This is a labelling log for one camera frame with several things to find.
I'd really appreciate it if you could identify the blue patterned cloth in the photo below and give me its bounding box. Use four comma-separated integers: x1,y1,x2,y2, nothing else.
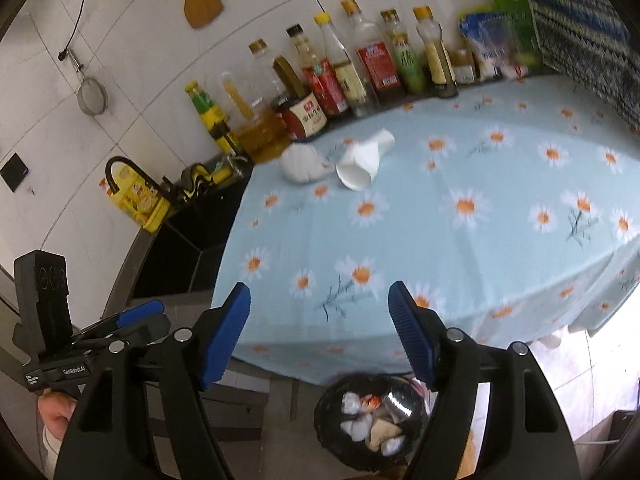
516,0,640,132

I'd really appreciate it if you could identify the small brown jar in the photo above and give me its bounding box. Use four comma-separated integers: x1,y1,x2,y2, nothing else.
450,49,477,86

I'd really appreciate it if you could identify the green sponge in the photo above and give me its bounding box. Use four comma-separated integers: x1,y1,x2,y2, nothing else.
212,156,251,184

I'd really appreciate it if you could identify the clear bottle gold cap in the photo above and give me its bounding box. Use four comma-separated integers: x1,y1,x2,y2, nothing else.
247,37,282,111

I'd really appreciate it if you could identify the clear bottle red label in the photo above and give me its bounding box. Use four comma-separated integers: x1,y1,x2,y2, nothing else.
341,0,407,102

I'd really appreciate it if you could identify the black faucet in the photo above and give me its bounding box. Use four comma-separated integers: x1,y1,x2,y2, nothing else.
104,156,169,202

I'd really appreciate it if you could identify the daisy print blue tablecloth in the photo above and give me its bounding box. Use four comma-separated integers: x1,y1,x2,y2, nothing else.
211,72,640,387

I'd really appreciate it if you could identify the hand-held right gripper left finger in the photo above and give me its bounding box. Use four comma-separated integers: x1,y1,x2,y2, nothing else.
54,282,251,480

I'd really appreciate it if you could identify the yellow detergent bottle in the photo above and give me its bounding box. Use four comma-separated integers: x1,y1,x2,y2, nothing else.
104,167,172,234

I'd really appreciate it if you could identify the green bottle yellow cap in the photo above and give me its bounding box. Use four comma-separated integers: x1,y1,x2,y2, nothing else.
184,80,237,155

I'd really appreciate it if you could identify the white paper cup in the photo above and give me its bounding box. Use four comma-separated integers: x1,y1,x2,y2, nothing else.
336,129,396,191

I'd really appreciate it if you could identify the brown paper bag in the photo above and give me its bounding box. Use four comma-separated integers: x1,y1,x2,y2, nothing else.
367,417,404,452

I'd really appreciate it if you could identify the clear plastic bag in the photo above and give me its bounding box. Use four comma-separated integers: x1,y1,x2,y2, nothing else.
339,415,374,442

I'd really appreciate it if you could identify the yellow cap seasoning bottle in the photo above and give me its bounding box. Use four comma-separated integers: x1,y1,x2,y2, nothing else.
412,6,459,99

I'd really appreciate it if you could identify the black cable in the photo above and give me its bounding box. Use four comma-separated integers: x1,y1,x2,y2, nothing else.
57,0,87,61

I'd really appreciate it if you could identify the clear cooking oil jug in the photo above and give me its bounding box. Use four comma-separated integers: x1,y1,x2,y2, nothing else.
220,72,292,164

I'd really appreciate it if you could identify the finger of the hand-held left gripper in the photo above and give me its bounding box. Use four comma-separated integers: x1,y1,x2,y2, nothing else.
80,313,172,348
72,300,167,344

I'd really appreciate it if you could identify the black trash bin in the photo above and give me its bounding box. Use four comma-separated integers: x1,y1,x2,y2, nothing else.
314,372,432,472

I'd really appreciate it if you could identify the dark sauce jar white label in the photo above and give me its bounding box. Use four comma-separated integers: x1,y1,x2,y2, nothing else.
272,95,329,142

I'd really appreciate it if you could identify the blue white packet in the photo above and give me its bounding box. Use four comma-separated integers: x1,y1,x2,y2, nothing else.
458,10,507,82

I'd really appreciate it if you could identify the person's left hand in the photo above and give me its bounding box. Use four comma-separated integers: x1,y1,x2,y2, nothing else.
37,391,79,431

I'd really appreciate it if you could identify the dark olive glass bottle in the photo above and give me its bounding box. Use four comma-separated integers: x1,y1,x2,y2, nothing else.
272,55,309,103

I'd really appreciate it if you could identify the clear bottle beige label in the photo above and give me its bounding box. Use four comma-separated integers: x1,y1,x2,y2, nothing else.
314,12,382,119

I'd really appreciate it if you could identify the clear bottle green label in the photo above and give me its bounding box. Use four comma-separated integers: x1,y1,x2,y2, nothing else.
379,8,427,96

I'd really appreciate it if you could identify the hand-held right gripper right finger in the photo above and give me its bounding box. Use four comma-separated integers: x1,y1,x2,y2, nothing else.
389,281,586,480

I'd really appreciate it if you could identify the black kitchen sink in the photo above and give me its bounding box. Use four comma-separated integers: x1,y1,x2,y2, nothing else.
131,160,252,297

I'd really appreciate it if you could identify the green plastic bag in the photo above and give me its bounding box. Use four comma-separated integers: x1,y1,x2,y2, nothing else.
492,0,544,74

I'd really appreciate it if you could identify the metal mesh strainer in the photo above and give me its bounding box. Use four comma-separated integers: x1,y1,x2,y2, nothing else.
66,49,109,117

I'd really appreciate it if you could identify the black yellow cloth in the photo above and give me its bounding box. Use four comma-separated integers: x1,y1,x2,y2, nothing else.
179,161,217,202

